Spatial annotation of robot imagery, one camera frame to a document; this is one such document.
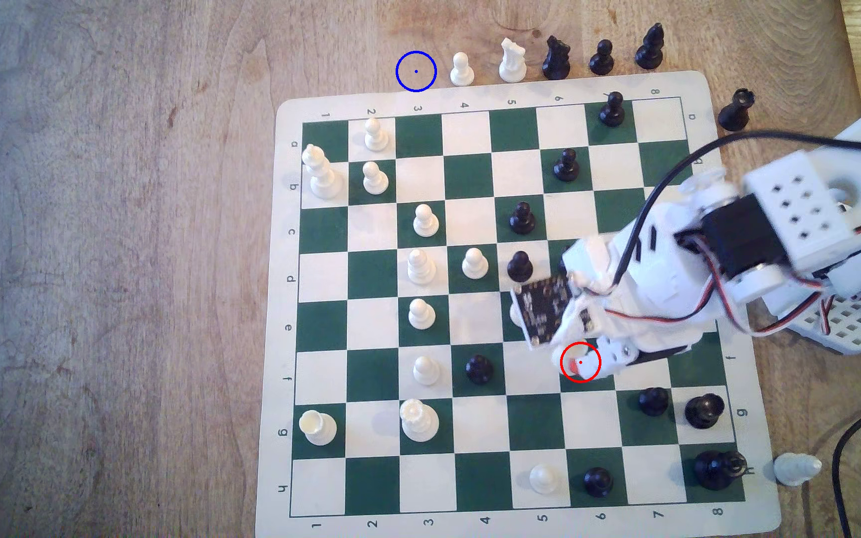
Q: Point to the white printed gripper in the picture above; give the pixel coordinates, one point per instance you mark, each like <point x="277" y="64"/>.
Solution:
<point x="617" y="357"/>

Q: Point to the white chess knight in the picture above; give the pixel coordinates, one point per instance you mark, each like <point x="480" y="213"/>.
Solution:
<point x="797" y="469"/>
<point x="512" y="63"/>

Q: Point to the green white chess mat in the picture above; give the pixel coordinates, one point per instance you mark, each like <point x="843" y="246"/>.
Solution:
<point x="475" y="418"/>

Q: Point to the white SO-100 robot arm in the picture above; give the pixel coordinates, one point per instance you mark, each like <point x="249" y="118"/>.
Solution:
<point x="797" y="202"/>

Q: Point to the white chess bishop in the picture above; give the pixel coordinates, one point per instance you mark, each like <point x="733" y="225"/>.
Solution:
<point x="421" y="268"/>

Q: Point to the white chess rook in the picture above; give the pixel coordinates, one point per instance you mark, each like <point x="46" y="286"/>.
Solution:
<point x="318" y="428"/>

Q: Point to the black camera circuit board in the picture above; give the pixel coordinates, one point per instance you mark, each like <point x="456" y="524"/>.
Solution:
<point x="542" y="306"/>

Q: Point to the black chess king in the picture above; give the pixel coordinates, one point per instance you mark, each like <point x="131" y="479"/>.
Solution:
<point x="717" y="470"/>

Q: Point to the white chess pawn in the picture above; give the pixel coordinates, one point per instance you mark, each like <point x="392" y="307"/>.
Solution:
<point x="569" y="371"/>
<point x="426" y="371"/>
<point x="375" y="180"/>
<point x="424" y="223"/>
<point x="463" y="71"/>
<point x="514" y="314"/>
<point x="376" y="137"/>
<point x="475" y="264"/>
<point x="544" y="479"/>
<point x="421" y="315"/>

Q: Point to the black chess pawn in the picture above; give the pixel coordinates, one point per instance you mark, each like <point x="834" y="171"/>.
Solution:
<point x="611" y="112"/>
<point x="598" y="483"/>
<point x="602" y="60"/>
<point x="653" y="402"/>
<point x="520" y="267"/>
<point x="522" y="220"/>
<point x="479" y="370"/>
<point x="566" y="167"/>

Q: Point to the black chess bishop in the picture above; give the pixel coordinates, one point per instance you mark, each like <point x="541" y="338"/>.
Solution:
<point x="650" y="48"/>

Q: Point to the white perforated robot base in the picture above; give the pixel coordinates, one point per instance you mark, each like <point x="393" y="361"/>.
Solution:
<point x="849" y="326"/>

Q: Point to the black chess knight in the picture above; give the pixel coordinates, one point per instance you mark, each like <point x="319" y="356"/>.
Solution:
<point x="556" y="61"/>

